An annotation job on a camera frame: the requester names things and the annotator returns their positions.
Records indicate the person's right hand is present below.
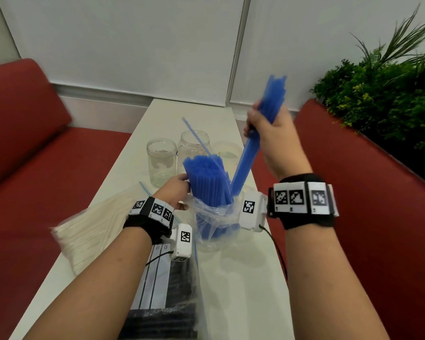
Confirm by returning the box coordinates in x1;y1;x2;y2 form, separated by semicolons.
243;101;313;181

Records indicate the person's left hand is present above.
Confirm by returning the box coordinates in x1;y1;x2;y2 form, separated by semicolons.
152;173;192;211

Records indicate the clear glass jar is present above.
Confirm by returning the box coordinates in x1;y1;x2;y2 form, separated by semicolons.
177;130;212;174
146;138;178;188

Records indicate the large bundle of blue straws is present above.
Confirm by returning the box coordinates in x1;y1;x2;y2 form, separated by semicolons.
182;154;241;241

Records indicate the frosted plastic jar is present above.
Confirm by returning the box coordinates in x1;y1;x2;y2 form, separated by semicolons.
212;140;243;170

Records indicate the small bunch of blue straws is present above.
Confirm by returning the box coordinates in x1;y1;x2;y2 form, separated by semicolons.
230;75;288;197

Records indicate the bag of black straws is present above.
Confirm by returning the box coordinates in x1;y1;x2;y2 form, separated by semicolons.
119;260;199;340

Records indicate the person's right forearm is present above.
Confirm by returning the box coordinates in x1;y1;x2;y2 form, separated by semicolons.
285;222;390;340

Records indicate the person's left forearm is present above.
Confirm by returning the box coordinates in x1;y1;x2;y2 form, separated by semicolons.
23;226;153;340

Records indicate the clear blue-zip bag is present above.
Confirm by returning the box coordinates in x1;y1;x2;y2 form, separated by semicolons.
49;180;185;279

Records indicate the black left wristband with markers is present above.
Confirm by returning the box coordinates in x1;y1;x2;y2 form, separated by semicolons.
123;197;175;245

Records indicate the black wristband with markers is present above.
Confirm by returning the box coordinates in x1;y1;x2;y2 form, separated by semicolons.
268;173;340;230
123;197;175;245

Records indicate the black right wristband with markers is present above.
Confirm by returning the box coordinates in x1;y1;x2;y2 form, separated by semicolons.
268;173;340;230

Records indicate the clear bag with white strips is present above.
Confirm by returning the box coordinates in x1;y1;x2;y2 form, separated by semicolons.
117;240;208;340

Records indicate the red sofa beside plant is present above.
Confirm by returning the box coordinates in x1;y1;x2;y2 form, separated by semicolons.
251;99;425;340

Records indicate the green plant hedge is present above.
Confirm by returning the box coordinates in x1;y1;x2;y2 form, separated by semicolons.
310;5;425;188

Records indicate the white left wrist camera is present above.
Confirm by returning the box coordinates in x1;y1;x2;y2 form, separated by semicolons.
170;223;193;262

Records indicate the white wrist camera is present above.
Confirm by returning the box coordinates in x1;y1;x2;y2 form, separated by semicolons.
170;223;193;262
239;190;269;232

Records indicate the black left camera cable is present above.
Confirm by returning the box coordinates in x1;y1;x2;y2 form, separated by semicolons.
145;250;174;267

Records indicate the black camera cable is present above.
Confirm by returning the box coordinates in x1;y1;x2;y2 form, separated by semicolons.
145;250;174;267
259;224;288;280

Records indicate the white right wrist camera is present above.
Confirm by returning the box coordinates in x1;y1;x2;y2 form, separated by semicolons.
239;190;269;232

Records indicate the black right camera cable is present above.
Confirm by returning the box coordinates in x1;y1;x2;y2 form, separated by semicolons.
259;224;288;280

